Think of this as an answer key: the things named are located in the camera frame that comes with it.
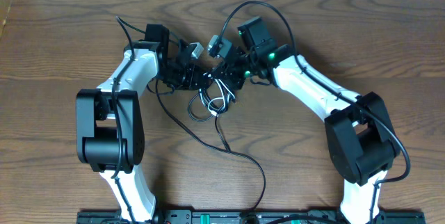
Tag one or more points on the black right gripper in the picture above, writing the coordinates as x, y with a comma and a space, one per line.
228, 75

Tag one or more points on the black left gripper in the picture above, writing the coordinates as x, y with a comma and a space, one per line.
192, 69

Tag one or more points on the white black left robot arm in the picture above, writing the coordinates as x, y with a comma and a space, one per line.
109, 126

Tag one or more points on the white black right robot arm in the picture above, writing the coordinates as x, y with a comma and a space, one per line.
360, 136

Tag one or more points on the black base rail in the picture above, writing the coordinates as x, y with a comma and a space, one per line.
186, 216

